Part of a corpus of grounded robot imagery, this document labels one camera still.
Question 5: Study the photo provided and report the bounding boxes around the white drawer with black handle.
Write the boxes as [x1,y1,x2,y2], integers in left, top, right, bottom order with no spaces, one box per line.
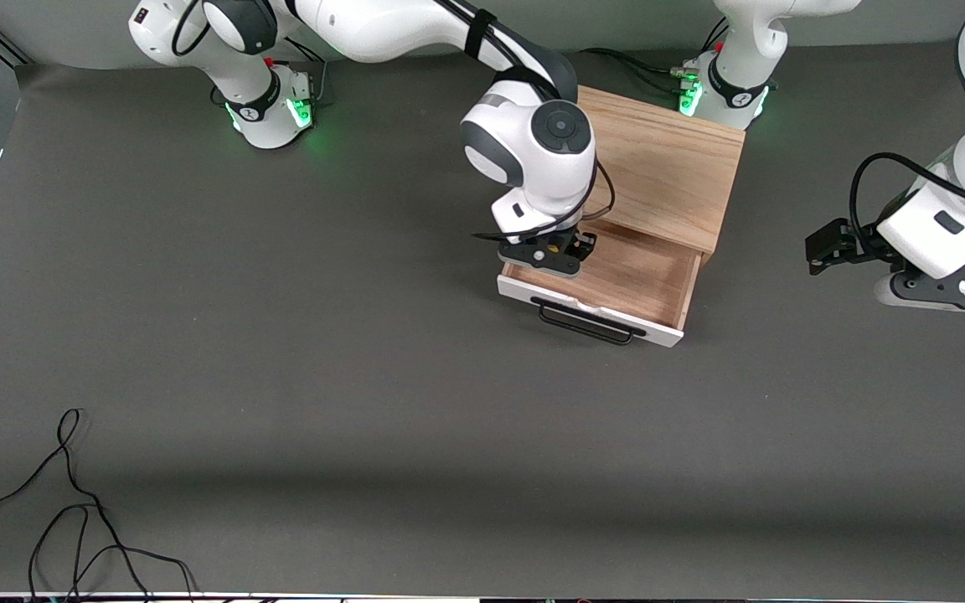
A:
[496,219,704,349]

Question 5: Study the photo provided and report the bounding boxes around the black right arm base cables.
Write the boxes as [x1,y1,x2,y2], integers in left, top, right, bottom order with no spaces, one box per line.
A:
[211,38,329,108]

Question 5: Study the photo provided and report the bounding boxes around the black arm base cables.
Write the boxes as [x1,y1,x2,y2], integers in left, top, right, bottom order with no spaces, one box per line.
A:
[581,18,730,95]
[211,38,329,108]

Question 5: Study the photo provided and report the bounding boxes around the wooden drawer cabinet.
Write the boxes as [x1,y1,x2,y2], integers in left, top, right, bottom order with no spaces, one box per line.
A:
[570,84,746,255]

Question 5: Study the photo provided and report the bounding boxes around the thin black loose cable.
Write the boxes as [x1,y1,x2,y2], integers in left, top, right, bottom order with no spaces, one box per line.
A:
[0,408,199,603]

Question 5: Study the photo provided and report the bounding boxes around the black left arm base cables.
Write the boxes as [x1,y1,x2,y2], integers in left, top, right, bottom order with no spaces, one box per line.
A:
[581,18,730,95]

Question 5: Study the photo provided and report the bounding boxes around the dark grey table mat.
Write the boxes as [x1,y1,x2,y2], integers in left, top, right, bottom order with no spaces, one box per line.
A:
[0,38,965,598]

